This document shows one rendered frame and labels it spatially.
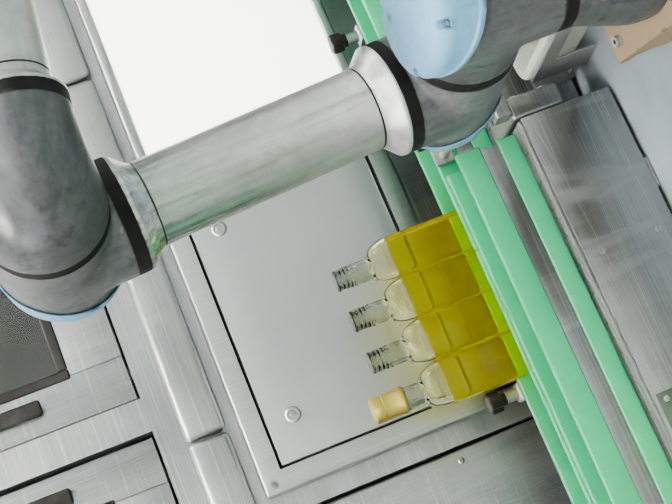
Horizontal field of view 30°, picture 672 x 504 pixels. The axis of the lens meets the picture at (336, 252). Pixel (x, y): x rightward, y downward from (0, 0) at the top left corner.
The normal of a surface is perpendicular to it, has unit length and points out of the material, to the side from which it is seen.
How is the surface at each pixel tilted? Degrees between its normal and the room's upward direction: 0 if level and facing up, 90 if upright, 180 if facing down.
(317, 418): 90
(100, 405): 90
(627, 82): 0
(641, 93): 0
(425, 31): 12
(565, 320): 90
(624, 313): 90
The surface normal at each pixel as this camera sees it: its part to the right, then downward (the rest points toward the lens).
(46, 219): 0.33, 0.40
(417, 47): -0.88, 0.31
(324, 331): 0.06, -0.29
